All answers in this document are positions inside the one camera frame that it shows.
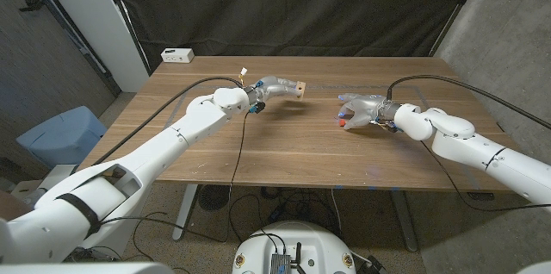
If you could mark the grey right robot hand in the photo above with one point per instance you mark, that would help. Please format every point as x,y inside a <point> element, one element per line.
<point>370,108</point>

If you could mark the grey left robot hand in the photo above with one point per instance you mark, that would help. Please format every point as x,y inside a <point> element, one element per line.
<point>271,86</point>

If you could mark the wooden block with holes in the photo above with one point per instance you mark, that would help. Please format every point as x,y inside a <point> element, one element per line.
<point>302,88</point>

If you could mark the red-headed wooden screw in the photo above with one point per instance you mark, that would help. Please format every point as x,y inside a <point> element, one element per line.
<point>342,122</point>

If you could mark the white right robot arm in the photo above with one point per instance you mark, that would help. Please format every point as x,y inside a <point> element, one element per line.
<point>473,149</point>

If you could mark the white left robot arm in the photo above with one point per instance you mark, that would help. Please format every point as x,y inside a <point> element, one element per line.
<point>172,136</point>

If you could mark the black backdrop curtain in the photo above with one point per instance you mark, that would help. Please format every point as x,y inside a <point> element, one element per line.
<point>292,7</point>

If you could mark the white power strip box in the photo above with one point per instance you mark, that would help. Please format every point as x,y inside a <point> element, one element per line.
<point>177,55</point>

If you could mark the grey table leg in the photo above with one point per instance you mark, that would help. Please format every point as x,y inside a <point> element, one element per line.
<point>404,222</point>

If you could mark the black floor fan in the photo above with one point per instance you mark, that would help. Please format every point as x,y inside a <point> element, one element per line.
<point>213,196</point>

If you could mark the black backdrop stand pole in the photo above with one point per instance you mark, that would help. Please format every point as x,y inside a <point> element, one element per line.
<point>456,7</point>
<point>125,15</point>

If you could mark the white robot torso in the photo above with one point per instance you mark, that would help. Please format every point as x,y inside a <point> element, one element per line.
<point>310,244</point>

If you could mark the white table leg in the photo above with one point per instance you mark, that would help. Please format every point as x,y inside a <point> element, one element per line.
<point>185,213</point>

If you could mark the grey ribbed torso module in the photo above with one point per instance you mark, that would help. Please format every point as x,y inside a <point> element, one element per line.
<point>280,263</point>

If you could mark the white pillar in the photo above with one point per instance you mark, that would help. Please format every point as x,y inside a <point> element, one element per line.
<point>94,20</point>

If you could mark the blue plastic bin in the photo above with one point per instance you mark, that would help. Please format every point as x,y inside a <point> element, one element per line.
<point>64,136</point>

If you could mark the dark grey door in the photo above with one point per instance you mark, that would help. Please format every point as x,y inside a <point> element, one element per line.
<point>43,58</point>

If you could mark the person's bare leg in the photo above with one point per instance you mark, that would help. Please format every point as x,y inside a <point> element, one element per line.
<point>13,205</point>

